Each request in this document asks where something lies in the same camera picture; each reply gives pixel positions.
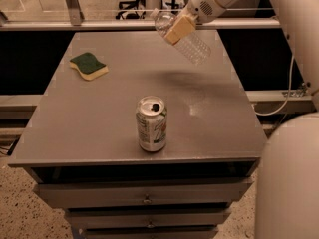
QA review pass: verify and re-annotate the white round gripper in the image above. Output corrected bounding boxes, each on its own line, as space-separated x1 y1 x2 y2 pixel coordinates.
164 0 231 45

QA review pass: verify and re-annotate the clear plastic water bottle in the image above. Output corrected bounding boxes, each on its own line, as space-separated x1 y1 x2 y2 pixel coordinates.
151 9 211 66

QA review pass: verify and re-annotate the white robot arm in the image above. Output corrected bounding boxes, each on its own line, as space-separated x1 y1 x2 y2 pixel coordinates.
168 0 319 239

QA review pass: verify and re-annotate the black office chair base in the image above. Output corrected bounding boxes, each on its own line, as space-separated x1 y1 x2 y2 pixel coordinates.
116 0 145 20

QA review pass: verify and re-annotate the silver green soda can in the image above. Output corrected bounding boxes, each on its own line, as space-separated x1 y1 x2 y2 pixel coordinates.
136 96 167 152

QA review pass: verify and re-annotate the green yellow sponge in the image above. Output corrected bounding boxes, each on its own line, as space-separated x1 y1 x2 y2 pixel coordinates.
70 53 109 81

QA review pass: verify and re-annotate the grey metal railing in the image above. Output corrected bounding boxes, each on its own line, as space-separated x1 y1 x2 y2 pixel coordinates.
0 0 282 32

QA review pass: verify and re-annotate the grey drawer cabinet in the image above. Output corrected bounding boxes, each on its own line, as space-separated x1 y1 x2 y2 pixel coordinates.
10 30 265 239

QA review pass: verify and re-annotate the top grey drawer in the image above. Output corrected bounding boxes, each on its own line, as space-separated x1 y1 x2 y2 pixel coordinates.
34 178 253 209

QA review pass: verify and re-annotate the grey drawer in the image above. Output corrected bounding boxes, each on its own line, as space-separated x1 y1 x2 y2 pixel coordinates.
34 178 253 209
66 206 230 229
84 226 218 239

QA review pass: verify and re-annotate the middle grey drawer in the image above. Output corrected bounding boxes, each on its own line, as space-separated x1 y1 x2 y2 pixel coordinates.
66 206 230 229

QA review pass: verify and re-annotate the bottom grey drawer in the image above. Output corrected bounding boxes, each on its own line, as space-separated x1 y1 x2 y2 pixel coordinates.
84 226 218 239

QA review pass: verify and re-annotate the white cable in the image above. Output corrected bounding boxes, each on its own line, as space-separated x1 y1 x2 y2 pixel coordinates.
252 53 296 118

